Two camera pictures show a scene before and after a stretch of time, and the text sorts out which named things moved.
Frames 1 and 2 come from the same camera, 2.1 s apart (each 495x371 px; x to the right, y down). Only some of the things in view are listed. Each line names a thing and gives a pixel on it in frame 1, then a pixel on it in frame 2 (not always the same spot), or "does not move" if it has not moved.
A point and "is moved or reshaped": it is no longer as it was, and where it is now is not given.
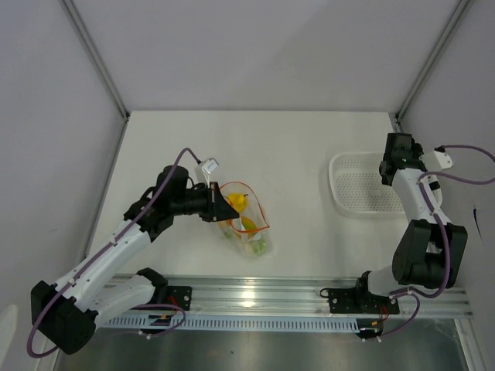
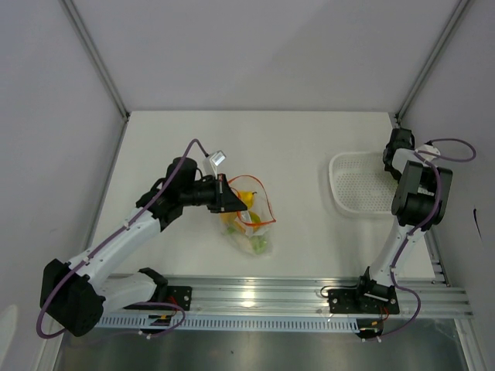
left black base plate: [179, 296] does not move
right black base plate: [359, 301] does not move
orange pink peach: [223, 224] is moved or reshaped
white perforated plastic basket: [358, 186] does not move
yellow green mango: [248, 226] -> [255, 220]
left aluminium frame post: [94, 52] does not move
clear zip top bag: [248, 233] is moved or reshaped
